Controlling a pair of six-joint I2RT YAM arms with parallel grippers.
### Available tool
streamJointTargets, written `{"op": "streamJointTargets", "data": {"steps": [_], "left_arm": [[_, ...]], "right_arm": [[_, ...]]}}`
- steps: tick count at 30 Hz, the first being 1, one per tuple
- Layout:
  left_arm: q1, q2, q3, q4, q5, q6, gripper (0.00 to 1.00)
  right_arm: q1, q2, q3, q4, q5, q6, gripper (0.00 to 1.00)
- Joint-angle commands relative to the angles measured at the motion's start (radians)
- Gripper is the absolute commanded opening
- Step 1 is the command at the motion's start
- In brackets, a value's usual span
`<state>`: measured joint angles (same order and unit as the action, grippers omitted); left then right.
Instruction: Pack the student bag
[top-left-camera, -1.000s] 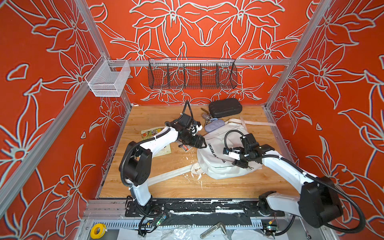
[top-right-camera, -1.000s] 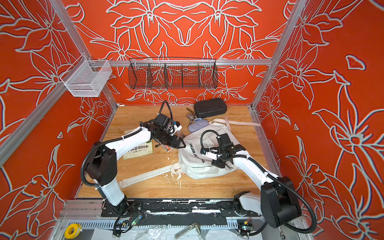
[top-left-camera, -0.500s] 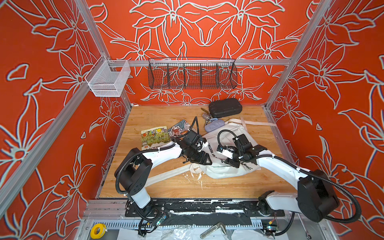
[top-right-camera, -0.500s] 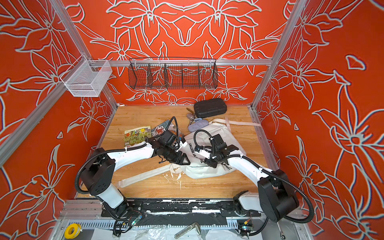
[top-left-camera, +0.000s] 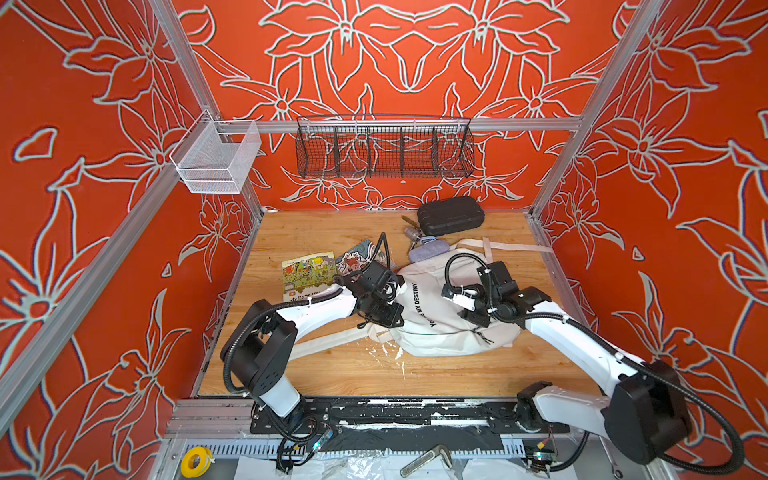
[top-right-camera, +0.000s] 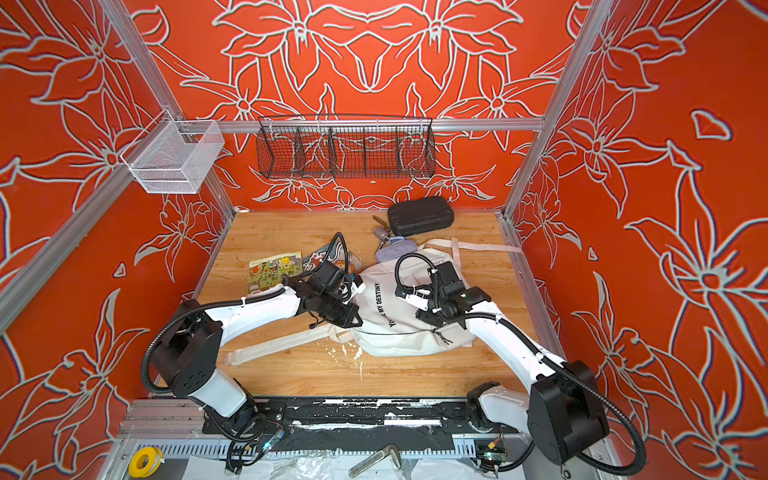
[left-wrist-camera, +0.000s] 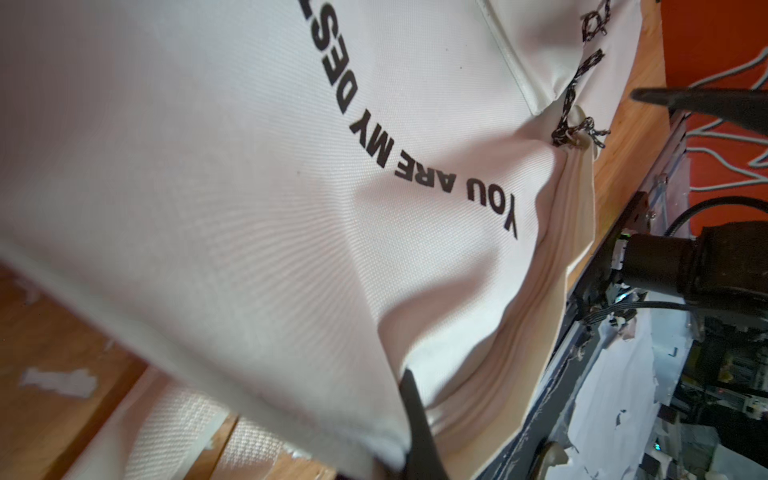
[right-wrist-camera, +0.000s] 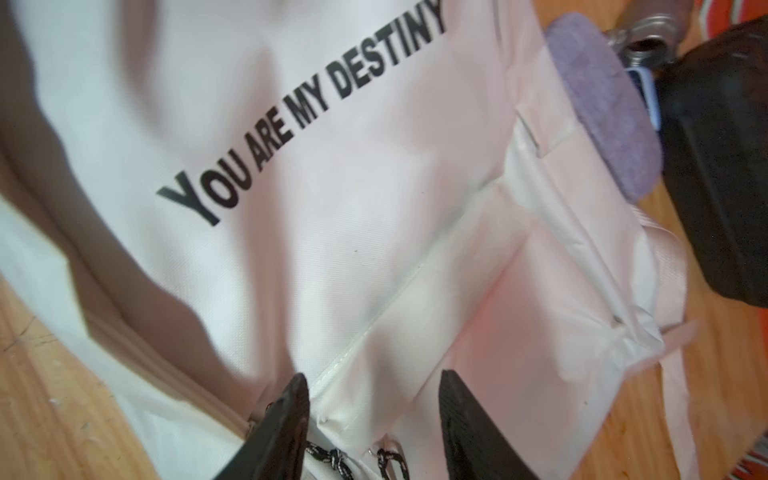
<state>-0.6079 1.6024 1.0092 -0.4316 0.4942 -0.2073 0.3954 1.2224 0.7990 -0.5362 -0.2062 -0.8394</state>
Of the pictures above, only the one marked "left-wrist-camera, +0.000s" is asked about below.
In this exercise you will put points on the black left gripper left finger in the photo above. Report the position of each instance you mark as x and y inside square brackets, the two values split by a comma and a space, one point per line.
[423, 461]

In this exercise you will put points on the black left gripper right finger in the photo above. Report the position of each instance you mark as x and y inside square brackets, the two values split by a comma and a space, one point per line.
[742, 107]

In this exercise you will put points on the white canvas backpack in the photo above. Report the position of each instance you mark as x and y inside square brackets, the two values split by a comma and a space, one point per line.
[289, 205]

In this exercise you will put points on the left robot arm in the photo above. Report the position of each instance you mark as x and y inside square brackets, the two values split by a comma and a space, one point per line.
[718, 275]

